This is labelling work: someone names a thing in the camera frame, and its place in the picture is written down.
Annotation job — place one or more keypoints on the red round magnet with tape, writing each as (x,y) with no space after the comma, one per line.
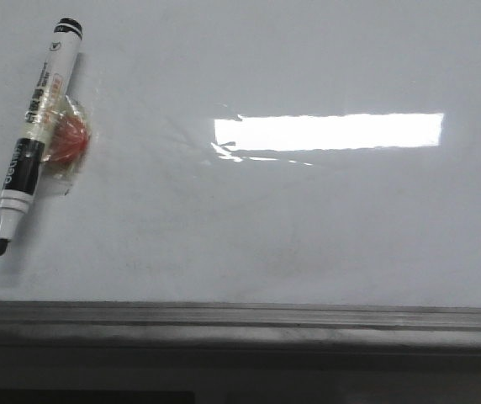
(67,152)

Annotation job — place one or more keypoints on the black and white whiteboard marker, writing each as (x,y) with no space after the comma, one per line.
(40,120)

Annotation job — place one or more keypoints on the grey aluminium whiteboard tray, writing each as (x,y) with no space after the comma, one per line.
(84,351)

